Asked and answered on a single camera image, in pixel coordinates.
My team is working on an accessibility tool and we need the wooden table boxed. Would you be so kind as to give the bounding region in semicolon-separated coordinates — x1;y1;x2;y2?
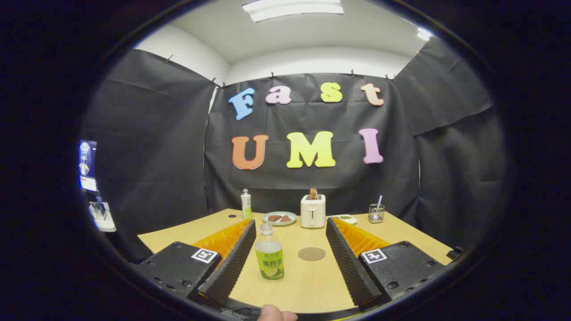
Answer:
137;208;453;314

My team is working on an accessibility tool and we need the blue wall poster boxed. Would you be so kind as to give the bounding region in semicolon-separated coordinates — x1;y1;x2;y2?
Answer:
79;140;97;193

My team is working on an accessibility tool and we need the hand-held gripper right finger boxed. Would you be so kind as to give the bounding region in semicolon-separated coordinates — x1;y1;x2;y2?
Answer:
326;217;447;311

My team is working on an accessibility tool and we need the white toaster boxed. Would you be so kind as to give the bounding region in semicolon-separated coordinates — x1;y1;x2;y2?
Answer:
300;194;326;229

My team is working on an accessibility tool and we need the round brown coaster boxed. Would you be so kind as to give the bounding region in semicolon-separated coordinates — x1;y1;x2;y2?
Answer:
298;247;326;262

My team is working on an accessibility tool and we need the green label juice bottle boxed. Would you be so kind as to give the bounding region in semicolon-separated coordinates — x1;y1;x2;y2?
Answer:
255;223;285;281

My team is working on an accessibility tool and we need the large ceiling light panel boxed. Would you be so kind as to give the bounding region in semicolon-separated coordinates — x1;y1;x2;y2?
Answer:
242;0;344;23

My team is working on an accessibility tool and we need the white side stand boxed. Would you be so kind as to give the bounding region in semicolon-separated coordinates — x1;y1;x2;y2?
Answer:
88;202;117;233

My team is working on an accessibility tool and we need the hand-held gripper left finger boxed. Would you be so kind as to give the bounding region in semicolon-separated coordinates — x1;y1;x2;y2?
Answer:
136;218;257;308

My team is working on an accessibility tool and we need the pale green plate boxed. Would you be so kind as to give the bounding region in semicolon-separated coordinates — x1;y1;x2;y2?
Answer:
262;211;298;226

